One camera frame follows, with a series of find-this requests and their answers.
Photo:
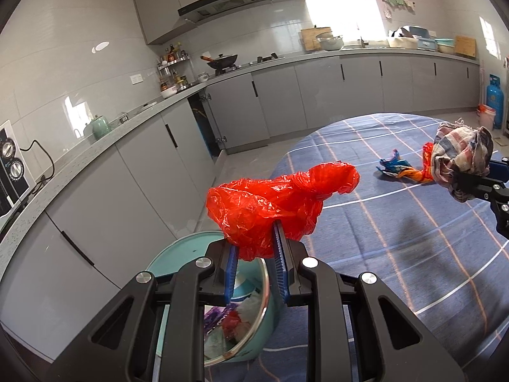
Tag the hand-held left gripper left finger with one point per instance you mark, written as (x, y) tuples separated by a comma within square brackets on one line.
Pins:
[(230, 274)]

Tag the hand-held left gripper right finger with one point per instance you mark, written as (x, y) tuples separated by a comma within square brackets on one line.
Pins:
[(279, 270)]

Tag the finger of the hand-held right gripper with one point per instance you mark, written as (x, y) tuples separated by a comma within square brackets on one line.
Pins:
[(477, 185), (500, 169)]

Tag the checked cloth rag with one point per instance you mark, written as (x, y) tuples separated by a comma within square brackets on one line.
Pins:
[(461, 151)]

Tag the white tissue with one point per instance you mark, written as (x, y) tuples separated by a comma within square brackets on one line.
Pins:
[(250, 306)]

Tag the teal round waste bin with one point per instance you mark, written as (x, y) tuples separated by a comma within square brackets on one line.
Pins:
[(175, 254)]

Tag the red plastic bag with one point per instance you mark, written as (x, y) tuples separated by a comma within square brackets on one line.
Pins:
[(270, 195)]

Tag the purple wrapper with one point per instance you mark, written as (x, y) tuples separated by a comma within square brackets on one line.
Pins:
[(214, 316)]

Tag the small red scrap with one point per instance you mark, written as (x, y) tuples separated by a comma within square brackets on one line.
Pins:
[(232, 324)]

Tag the red orange plastic scrap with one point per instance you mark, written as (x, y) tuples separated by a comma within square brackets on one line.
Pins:
[(428, 163)]

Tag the white plastic bucket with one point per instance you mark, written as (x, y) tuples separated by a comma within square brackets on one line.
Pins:
[(486, 117)]

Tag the blue gas cylinder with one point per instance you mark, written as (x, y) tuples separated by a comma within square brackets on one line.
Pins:
[(496, 101)]

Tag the colourful crumpled cloth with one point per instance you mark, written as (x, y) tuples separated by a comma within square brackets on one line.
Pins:
[(397, 167)]

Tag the blue checked tablecloth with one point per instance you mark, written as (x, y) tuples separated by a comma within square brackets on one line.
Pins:
[(397, 246)]

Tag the wooden cutting board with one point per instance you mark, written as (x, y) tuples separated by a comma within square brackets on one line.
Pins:
[(310, 38), (465, 46)]

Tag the grey kitchen base cabinets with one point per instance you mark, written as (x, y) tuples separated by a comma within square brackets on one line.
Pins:
[(131, 191)]

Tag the teal plastic basin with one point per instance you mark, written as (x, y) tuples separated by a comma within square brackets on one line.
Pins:
[(445, 45)]

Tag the blue plastic basket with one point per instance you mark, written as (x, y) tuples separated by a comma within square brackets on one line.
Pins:
[(421, 36)]

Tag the white plastic basin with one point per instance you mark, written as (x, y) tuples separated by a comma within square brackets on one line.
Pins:
[(401, 43)]

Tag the small dark metal item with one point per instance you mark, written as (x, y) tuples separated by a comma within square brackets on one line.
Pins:
[(124, 119)]

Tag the white bowl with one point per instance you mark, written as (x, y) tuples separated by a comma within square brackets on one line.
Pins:
[(168, 93)]

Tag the teal ceramic jar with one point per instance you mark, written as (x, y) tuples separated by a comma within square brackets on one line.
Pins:
[(101, 129)]

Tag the small white pot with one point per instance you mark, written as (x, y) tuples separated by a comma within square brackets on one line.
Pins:
[(202, 77)]

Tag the large metal pot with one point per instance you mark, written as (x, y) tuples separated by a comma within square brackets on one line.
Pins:
[(330, 43)]

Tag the gas stove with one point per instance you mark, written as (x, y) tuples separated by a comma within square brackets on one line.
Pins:
[(258, 61)]

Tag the black wok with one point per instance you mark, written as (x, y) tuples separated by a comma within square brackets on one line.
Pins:
[(222, 63)]

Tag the metal spice rack with bottles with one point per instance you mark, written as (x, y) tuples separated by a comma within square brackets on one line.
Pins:
[(173, 63)]

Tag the bright window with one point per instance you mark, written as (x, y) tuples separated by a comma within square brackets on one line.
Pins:
[(342, 4)]

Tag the white microwave oven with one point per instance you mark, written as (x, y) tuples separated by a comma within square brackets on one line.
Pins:
[(12, 167)]

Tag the black range hood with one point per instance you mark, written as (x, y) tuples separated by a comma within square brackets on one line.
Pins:
[(222, 4)]

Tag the hanging wall cloths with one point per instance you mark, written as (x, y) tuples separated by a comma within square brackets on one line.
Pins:
[(397, 4)]

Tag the white wall socket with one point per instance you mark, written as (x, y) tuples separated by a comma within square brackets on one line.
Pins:
[(136, 79)]

